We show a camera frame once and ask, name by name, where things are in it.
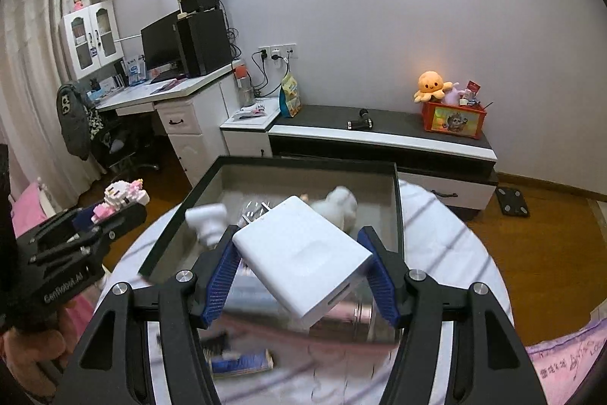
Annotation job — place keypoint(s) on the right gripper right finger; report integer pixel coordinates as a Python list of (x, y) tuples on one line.
[(413, 307)]

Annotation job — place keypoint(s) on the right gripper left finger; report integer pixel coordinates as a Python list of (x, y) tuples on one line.
[(191, 301)]

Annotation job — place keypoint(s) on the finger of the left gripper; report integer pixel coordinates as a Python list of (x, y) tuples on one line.
[(121, 224)]

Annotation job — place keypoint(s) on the white power adapter box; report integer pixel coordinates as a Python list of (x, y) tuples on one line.
[(306, 263)]

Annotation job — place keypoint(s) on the person's left hand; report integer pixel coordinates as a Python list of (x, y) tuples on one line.
[(23, 352)]

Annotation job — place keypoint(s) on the striped white table cloth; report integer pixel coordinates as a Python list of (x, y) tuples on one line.
[(311, 371)]

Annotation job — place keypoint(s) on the blue small box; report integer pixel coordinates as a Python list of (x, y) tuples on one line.
[(231, 364)]

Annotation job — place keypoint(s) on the black office chair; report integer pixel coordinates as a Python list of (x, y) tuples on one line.
[(124, 147)]

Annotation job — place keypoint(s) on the pink black storage box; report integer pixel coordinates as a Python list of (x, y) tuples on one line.
[(249, 188)]

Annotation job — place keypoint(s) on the white round-head doll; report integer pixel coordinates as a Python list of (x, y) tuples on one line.
[(339, 207)]

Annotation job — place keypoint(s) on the black jacket on chair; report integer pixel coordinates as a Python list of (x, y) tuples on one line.
[(79, 120)]

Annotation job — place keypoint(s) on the black bathroom scale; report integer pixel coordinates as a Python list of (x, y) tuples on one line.
[(512, 202)]

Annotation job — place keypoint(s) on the white desk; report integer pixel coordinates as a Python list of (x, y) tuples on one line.
[(191, 114)]

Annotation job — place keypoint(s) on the beige curtain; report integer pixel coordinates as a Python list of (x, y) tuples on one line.
[(33, 67)]

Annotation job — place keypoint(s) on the orange toy storage box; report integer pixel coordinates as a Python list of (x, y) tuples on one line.
[(463, 121)]

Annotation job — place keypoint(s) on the black computer monitor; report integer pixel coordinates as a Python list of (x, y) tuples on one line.
[(160, 44)]

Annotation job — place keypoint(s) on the white glass-door cabinet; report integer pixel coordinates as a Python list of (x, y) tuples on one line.
[(91, 39)]

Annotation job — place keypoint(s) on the red topped water bottle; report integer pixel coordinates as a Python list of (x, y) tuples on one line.
[(244, 86)]

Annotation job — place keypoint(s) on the orange octopus plush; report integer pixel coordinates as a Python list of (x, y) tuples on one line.
[(431, 86)]

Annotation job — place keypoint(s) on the black computer tower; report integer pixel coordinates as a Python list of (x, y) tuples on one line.
[(203, 42)]

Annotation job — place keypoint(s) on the snack bag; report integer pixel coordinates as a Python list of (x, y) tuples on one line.
[(289, 98)]

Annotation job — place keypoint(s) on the white small camera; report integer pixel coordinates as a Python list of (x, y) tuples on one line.
[(207, 222)]

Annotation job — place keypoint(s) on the white wall power strip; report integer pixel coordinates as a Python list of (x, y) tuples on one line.
[(284, 50)]

